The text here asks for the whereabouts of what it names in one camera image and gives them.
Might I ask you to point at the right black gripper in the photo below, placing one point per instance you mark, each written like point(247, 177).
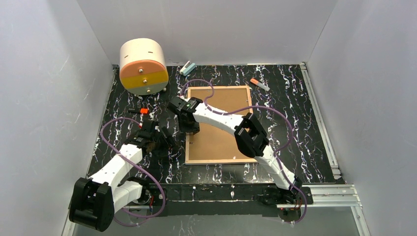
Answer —
point(188, 122)

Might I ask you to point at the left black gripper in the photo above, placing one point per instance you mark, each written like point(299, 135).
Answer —
point(163, 140)

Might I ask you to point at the brown cardboard backing board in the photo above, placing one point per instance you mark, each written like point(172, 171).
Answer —
point(228, 97)

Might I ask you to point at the white wooden picture frame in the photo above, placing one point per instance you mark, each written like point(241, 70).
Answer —
point(251, 97)

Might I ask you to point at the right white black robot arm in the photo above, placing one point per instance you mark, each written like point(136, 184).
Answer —
point(251, 139)

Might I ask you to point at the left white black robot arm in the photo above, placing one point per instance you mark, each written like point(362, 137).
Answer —
point(96, 199)

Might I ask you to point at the black orange marker pen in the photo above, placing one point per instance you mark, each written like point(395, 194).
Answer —
point(138, 111)

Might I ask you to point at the small light blue clip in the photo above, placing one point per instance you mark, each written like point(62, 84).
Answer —
point(187, 68)

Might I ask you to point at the round cream drawer box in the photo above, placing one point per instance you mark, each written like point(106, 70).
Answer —
point(142, 67)

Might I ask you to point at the grey orange marker pen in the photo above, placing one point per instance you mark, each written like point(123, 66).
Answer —
point(259, 84)

